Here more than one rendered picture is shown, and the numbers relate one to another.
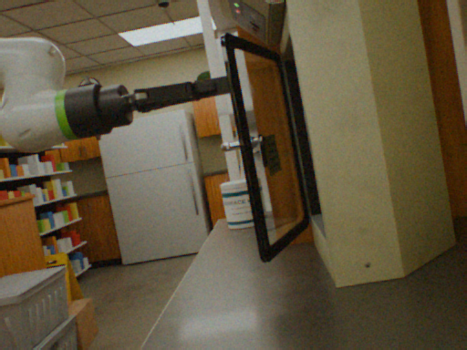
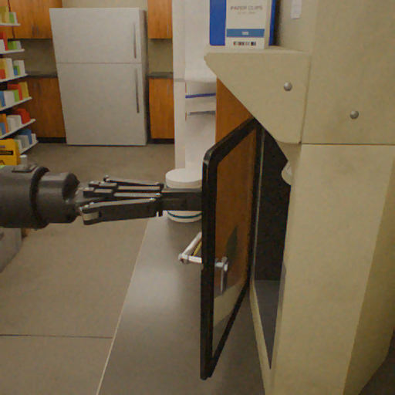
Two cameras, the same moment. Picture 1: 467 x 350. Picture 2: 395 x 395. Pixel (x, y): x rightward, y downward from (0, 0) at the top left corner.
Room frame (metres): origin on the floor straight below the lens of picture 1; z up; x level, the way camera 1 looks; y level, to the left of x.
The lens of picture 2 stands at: (0.31, 0.01, 1.53)
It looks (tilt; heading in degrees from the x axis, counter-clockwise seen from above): 23 degrees down; 357
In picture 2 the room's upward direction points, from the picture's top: straight up
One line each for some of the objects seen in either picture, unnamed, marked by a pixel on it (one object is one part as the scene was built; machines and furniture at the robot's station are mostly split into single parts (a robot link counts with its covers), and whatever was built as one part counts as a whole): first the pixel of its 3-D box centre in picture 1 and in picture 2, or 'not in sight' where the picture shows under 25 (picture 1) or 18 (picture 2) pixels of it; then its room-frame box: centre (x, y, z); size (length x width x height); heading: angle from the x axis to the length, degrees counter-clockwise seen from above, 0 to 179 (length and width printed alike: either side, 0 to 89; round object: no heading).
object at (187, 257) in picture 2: (243, 144); (203, 250); (0.86, -0.03, 1.20); 0.10 x 0.05 x 0.03; 156
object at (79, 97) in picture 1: (91, 108); (28, 194); (0.84, 0.23, 1.31); 0.09 x 0.06 x 0.12; 176
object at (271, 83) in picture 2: (248, 6); (242, 82); (0.90, -0.09, 1.46); 0.32 x 0.11 x 0.10; 176
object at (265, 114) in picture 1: (271, 144); (232, 238); (0.91, -0.08, 1.19); 0.30 x 0.01 x 0.40; 156
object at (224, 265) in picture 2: (260, 150); (221, 275); (0.81, -0.05, 1.18); 0.02 x 0.02 x 0.06; 66
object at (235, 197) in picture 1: (243, 202); (185, 194); (1.52, -0.01, 1.02); 0.13 x 0.13 x 0.15
